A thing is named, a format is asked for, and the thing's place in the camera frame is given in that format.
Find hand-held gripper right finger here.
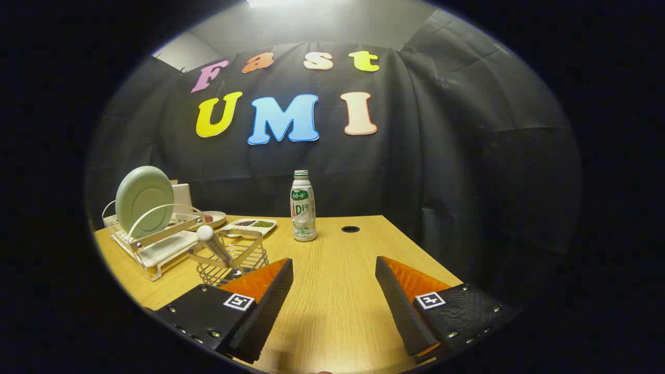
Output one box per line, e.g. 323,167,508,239
375,256,520,364

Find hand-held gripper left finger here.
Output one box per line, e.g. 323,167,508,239
153,257,294,364

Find wire basket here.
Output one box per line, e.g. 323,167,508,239
188,229,269,287

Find spoon with patterned handle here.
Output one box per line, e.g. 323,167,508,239
196,225,244,276

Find white wire dish rack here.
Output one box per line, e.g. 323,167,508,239
102,200,216,282

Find light green plate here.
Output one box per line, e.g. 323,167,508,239
115,166,175,238

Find round plate with meat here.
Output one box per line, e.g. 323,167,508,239
200,210,227,229

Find white divided snack tray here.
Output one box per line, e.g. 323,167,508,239
221,218,277,238

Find white green-label drink bottle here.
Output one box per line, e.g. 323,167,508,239
290,170,317,242

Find white drain tray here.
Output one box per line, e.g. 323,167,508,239
112,216,208,268

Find white toaster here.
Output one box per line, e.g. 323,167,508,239
171,183,195,213

